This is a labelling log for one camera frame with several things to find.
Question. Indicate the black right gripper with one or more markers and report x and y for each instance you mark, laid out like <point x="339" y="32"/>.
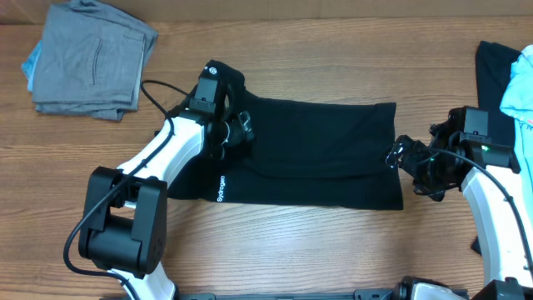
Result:
<point x="415" y="157"/>

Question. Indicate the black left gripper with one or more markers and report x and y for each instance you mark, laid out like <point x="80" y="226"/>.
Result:
<point x="241" y="128"/>

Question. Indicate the black t-shirt with logo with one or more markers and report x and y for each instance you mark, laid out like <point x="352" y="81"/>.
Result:
<point x="303" y="153"/>

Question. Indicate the light blue printed shirt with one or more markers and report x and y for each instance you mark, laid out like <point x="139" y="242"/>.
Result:
<point x="517" y="104"/>

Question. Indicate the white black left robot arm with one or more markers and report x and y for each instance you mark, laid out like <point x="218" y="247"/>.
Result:
<point x="123" y="231"/>

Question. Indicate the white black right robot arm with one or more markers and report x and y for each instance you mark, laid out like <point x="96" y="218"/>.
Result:
<point x="461" y="155"/>

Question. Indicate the black garment at right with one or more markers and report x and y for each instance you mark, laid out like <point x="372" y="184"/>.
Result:
<point x="493" y="74"/>

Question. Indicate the folded grey trousers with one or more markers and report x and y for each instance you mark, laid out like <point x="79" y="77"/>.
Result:
<point x="91" y="60"/>

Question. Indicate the folded light blue garment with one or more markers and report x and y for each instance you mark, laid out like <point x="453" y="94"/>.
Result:
<point x="29" y="66"/>

